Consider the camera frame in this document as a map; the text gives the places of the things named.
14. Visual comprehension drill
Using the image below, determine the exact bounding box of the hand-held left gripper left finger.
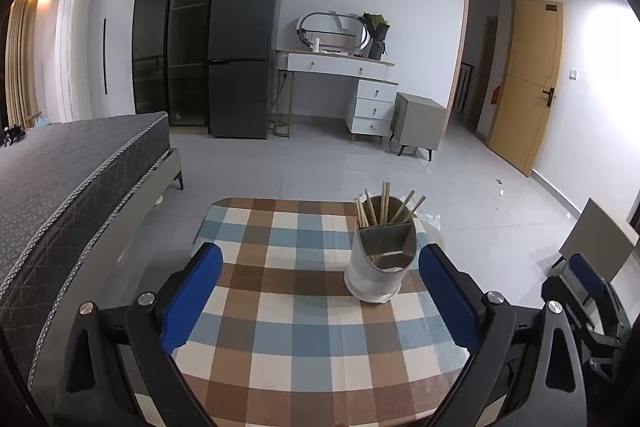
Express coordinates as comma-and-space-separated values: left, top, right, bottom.
55, 243, 224, 427

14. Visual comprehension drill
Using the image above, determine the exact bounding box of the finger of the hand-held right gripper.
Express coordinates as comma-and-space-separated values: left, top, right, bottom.
541, 274, 632, 385
569, 252, 632, 334

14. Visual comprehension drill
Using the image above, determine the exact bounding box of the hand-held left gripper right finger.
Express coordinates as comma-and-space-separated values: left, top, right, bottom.
419, 243, 587, 427

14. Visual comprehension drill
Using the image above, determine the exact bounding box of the white grey utensil holder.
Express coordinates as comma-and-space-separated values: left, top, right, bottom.
344, 196, 418, 304

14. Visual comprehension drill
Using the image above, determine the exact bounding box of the bundle of wooden chopsticks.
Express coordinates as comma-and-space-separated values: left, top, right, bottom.
354, 181, 427, 228

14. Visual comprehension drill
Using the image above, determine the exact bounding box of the clear plastic bag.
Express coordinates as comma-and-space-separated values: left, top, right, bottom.
412, 209, 445, 248

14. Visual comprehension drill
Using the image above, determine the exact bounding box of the grey bed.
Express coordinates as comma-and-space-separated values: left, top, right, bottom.
30, 147, 185, 408

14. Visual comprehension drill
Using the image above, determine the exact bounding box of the checked tablecloth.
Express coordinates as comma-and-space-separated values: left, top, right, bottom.
172, 198, 501, 427

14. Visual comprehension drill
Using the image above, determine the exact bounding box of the grey nightstand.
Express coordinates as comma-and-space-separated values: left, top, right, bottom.
389, 92, 448, 158

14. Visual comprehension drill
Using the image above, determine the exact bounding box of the wooden door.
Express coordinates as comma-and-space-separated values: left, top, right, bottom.
487, 0, 565, 178

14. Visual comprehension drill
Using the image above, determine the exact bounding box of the dark stair railing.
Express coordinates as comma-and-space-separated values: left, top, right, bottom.
457, 63, 476, 112

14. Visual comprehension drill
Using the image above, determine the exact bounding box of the white vanity desk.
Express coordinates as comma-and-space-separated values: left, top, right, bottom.
275, 49, 400, 142

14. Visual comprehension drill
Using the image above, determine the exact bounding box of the dark grey refrigerator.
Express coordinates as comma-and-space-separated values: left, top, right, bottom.
207, 0, 285, 140

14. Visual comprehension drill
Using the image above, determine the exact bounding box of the dark glass cabinet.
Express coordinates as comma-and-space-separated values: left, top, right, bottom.
132, 0, 243, 128

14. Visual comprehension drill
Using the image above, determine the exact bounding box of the potted plant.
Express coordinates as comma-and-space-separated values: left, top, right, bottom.
362, 12, 392, 61

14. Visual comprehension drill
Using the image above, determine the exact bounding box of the white wardrobe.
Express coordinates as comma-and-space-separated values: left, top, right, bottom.
55, 0, 146, 122

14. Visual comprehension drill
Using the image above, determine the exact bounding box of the beige curtain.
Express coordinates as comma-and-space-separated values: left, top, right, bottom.
5, 0, 38, 128

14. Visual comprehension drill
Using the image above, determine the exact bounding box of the oval mirror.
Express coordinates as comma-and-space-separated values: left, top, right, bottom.
297, 9, 371, 55

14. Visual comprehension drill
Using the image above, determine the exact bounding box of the wooden door frame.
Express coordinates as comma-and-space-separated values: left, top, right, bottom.
452, 0, 521, 148

